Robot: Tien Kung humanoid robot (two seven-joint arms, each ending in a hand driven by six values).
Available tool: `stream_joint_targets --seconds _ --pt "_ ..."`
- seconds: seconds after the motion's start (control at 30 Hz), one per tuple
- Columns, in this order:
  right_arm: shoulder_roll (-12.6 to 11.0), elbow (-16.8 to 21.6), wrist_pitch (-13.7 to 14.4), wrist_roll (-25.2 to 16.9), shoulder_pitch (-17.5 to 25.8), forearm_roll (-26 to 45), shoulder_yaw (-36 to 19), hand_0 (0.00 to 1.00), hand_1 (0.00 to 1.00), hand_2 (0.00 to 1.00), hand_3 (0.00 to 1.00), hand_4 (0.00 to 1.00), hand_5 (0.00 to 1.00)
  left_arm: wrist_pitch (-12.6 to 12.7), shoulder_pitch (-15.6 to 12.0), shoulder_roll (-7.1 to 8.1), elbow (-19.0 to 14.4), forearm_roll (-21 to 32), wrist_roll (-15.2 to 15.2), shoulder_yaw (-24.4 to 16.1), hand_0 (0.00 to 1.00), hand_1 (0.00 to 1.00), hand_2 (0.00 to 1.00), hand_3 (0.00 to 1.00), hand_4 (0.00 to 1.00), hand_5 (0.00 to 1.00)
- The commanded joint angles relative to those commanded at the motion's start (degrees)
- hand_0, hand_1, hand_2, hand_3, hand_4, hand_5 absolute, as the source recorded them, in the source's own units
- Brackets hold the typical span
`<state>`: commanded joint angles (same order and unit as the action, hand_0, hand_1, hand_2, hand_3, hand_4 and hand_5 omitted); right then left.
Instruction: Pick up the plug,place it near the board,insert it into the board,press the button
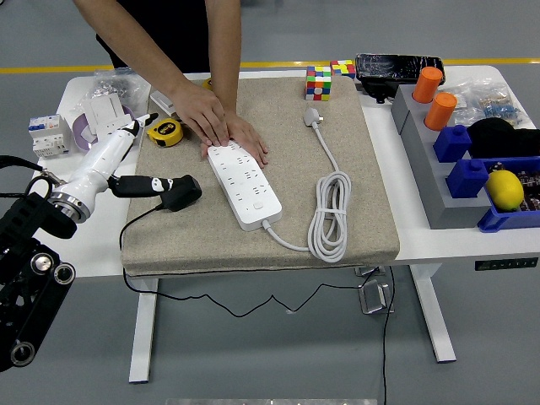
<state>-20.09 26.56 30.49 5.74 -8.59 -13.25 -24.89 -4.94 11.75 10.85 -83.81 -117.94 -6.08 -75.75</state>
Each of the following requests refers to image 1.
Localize person's right hand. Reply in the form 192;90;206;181
166;79;231;149

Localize person's left hand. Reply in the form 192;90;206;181
200;110;270;170

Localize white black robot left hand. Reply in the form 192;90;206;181
58;111;175;213

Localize white power strip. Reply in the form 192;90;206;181
206;142;284;232

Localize black plug adapter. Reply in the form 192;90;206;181
159;174;203;212

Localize thin black adapter cord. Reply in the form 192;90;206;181
119;204;397;405

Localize purple bowl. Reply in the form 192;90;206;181
70;105;138;152

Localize grey-brown fabric mat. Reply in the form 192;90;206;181
121;75;401;278

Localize white circuit breaker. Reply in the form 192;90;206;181
28;113;72;160

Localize clear bag of screws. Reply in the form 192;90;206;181
91;68;152;111

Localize person's torso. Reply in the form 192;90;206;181
95;0;212;75

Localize large colourful puzzle cube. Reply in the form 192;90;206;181
305;65;333;102

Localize small colourful puzzle cube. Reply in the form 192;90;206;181
329;59;356;81

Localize black plastic-wrapped device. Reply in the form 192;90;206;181
354;52;446;105

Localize white table leg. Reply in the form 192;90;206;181
411;264;457;364
128;278;159;384

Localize orange cylinder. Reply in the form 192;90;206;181
424;92;458;132
412;66;445;105

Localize large grey block holder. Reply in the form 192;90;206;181
399;110;497;230

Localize blue block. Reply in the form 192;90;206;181
445;158;490;200
433;124;473;164

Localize clear bags of components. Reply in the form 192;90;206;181
442;79;527;127

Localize yellow lemon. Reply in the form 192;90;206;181
484;170;526;212

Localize blue plastic bin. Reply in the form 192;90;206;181
476;155;540;234

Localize black table control panel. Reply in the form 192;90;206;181
474;256;540;272

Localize dark circuit boards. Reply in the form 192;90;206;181
487;159;540;212

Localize white wall socket panel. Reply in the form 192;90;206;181
103;106;136;132

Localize white wall switch panel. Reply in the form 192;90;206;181
149;89;178;117

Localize white power strip cord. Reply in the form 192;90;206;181
261;106;353;263

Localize large silver metal bracket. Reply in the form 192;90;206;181
357;281;396;316

